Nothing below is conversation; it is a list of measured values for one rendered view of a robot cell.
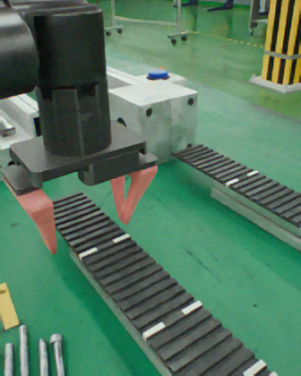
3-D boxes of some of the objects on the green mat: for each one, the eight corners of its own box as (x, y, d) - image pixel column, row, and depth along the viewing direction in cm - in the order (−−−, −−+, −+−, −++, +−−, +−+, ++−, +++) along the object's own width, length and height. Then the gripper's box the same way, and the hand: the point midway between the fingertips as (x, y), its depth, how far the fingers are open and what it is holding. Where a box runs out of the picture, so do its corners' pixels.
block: (207, 148, 60) (210, 89, 55) (141, 170, 54) (140, 106, 49) (172, 131, 66) (173, 76, 61) (110, 149, 60) (106, 89, 55)
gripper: (4, 103, 24) (42, 281, 32) (159, 72, 30) (160, 230, 38) (-22, 81, 29) (17, 240, 36) (116, 59, 35) (124, 200, 42)
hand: (88, 228), depth 37 cm, fingers open, 8 cm apart
